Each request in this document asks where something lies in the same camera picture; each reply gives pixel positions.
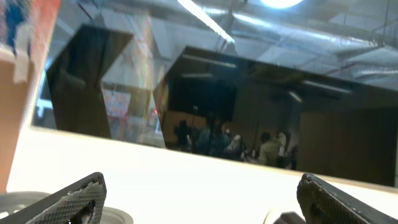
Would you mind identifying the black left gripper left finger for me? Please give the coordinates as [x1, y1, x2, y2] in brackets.
[1, 172, 107, 224]

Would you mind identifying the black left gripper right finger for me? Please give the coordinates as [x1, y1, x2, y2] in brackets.
[297, 173, 397, 224]

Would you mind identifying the large dark glass window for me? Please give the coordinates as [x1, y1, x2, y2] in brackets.
[33, 0, 397, 186]

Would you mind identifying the orange cardboard box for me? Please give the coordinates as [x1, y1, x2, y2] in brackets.
[1, 0, 61, 192]

